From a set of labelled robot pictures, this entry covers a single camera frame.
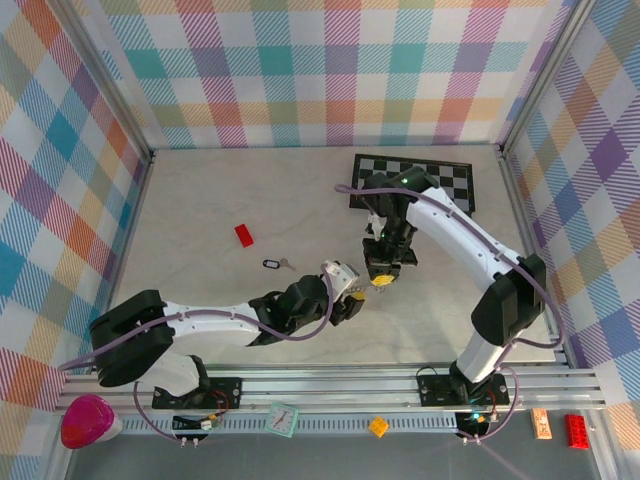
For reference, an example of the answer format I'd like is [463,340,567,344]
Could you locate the teal square clock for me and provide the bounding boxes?
[263,402,300,440]

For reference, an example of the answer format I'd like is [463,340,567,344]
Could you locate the white slotted cable duct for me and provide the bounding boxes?
[117,414,461,435]

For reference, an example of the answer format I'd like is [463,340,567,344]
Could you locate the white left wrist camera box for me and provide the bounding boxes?
[319,258,360,296]

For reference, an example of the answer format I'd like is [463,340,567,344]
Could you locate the aluminium side rail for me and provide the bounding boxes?
[87,152,156,374]
[498,149,576,371]

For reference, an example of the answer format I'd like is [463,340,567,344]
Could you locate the black grey checkerboard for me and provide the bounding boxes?
[348,153,477,220]

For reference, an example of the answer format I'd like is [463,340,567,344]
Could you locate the pink plastic bowl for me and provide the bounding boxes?
[59,393,124,450]

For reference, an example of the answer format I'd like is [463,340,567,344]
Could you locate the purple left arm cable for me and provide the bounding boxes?
[57,269,336,444]

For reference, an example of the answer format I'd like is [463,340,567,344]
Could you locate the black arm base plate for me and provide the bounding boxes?
[151,377,244,411]
[416,372,511,407]

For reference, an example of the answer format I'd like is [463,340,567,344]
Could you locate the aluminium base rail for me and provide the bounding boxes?
[54,367,609,416]

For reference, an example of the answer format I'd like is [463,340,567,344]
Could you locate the black power connector board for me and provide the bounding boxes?
[455,410,494,444]
[172,410,224,446]

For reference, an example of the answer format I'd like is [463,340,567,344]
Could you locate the aluminium frame post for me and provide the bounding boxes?
[58,0,156,166]
[497,0,601,159]

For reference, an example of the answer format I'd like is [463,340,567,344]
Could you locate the studded red toy brick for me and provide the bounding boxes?
[564,413,591,450]

